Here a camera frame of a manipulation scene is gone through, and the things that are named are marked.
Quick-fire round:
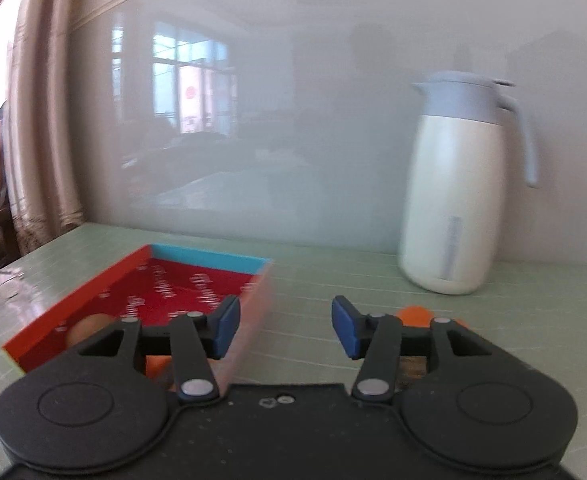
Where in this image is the green grid tablecloth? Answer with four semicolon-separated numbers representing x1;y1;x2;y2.
0;222;587;480

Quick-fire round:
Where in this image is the mandarin orange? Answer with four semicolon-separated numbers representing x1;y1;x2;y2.
395;305;437;331
144;354;175;391

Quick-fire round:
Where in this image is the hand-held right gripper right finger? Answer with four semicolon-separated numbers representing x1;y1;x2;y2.
331;296;505;405

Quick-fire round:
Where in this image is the colourful cardboard box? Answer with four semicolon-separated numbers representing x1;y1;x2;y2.
2;243;274;392

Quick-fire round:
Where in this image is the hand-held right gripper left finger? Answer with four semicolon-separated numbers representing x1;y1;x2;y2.
68;296;241;405

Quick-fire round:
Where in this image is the brown kiwi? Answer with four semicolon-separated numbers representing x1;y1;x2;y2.
65;313;117;349

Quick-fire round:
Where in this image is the beige curtain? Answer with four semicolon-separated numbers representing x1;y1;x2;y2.
0;0;85;257

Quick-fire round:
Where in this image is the white thermos jug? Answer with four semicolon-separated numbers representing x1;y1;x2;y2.
397;70;542;295

